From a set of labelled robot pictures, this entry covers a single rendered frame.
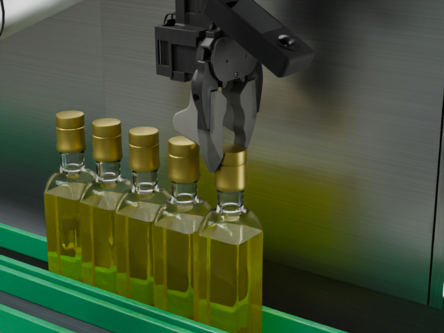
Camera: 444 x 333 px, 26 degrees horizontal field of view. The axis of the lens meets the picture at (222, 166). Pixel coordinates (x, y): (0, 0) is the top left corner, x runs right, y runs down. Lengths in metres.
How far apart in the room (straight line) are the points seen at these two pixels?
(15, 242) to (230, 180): 0.43
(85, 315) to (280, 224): 0.26
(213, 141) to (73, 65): 0.41
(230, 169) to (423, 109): 0.21
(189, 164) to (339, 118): 0.18
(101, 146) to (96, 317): 0.20
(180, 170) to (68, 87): 0.37
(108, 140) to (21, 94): 0.35
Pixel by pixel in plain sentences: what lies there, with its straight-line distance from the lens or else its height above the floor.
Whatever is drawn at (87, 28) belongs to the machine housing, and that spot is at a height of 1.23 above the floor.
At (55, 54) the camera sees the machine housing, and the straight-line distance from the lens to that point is 1.37.
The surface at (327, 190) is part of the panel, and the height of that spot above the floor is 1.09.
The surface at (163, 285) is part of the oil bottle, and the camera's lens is 1.10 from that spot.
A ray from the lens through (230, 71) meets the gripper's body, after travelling 0.99.
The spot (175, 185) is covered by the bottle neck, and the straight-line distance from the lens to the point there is 1.05.
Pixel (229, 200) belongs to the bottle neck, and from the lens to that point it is 1.02.
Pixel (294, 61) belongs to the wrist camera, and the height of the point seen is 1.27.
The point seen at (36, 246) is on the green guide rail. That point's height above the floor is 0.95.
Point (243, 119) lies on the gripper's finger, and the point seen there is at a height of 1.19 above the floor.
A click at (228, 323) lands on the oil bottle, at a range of 1.07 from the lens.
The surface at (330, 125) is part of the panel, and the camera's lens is 1.09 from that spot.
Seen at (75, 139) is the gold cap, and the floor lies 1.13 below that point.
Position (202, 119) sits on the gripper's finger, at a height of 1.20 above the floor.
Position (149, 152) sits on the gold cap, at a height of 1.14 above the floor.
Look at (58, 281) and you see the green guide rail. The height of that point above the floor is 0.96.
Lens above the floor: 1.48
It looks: 19 degrees down
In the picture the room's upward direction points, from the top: straight up
